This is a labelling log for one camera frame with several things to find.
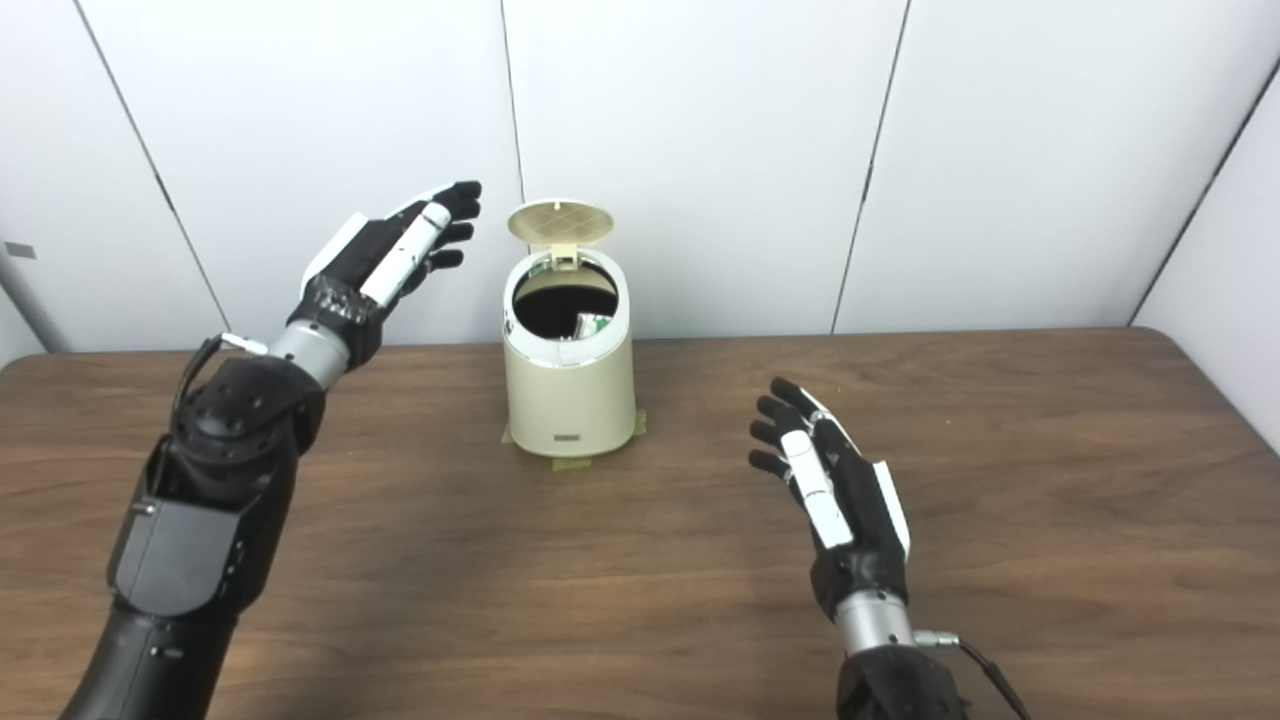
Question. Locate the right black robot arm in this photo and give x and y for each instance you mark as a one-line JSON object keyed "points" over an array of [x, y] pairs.
{"points": [[885, 670]]}

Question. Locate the white green milk carton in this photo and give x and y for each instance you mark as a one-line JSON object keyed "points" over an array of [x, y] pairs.
{"points": [[594, 326]]}

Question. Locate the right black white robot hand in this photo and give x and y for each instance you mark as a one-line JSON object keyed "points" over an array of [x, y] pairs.
{"points": [[860, 520]]}

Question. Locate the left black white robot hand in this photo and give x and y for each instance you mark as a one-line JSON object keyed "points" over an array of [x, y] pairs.
{"points": [[365, 255]]}

